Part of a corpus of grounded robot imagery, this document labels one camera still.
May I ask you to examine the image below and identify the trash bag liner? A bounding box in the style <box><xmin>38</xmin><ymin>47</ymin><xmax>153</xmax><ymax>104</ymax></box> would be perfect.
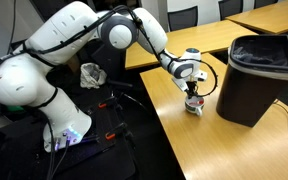
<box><xmin>228</xmin><ymin>34</ymin><xmax>288</xmax><ymax>82</ymax></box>

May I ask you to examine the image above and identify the black looped gripper cable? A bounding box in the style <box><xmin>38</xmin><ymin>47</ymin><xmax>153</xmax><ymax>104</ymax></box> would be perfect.
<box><xmin>165</xmin><ymin>57</ymin><xmax>219</xmax><ymax>99</ymax></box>

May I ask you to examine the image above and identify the crumpled grey cloth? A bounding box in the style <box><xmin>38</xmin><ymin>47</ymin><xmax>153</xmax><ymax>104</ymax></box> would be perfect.
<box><xmin>79</xmin><ymin>62</ymin><xmax>108</xmax><ymax>90</ymax></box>

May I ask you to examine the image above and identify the black cable bundle along arm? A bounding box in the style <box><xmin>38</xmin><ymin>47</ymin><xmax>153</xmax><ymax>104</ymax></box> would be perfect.
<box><xmin>0</xmin><ymin>4</ymin><xmax>164</xmax><ymax>81</ymax></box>

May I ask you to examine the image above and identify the black trash bin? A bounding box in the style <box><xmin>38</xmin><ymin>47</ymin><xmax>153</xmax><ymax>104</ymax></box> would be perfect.
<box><xmin>215</xmin><ymin>33</ymin><xmax>288</xmax><ymax>129</ymax></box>

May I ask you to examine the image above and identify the black clamp with orange tip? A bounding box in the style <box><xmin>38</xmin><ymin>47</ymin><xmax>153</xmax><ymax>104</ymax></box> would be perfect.
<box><xmin>96</xmin><ymin>95</ymin><xmax>119</xmax><ymax>110</ymax></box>
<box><xmin>103</xmin><ymin>121</ymin><xmax>129</xmax><ymax>141</ymax></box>

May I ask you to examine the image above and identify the black robot stand platform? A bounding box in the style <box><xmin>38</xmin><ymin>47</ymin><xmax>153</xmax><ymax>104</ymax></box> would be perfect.
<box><xmin>0</xmin><ymin>64</ymin><xmax>142</xmax><ymax>180</ymax></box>

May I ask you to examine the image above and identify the cables plugged into robot base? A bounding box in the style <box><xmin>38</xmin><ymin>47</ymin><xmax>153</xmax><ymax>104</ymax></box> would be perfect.
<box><xmin>45</xmin><ymin>132</ymin><xmax>72</xmax><ymax>180</ymax></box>

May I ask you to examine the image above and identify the dark office chair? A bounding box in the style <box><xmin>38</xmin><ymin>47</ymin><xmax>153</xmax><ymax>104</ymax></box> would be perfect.
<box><xmin>217</xmin><ymin>0</ymin><xmax>245</xmax><ymax>21</ymax></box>
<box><xmin>166</xmin><ymin>5</ymin><xmax>199</xmax><ymax>33</ymax></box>
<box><xmin>252</xmin><ymin>0</ymin><xmax>279</xmax><ymax>10</ymax></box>

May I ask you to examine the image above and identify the wooden background table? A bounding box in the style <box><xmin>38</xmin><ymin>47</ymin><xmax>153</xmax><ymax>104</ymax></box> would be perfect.
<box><xmin>124</xmin><ymin>19</ymin><xmax>259</xmax><ymax>71</ymax></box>
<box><xmin>225</xmin><ymin>0</ymin><xmax>288</xmax><ymax>35</ymax></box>

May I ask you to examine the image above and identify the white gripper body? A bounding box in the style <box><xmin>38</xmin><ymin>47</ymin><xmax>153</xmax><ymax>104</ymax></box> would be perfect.
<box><xmin>171</xmin><ymin>71</ymin><xmax>208</xmax><ymax>93</ymax></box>

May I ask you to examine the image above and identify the white cup with red print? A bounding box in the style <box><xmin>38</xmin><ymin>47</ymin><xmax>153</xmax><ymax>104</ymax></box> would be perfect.
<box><xmin>184</xmin><ymin>94</ymin><xmax>206</xmax><ymax>117</ymax></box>

